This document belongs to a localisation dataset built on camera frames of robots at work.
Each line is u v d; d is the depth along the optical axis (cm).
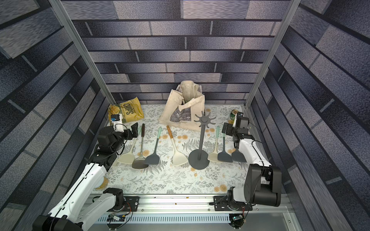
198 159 89
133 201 74
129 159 88
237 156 90
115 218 71
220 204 73
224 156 90
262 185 42
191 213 78
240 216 74
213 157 88
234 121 81
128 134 68
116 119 64
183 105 83
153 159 88
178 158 89
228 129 81
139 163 85
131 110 107
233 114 100
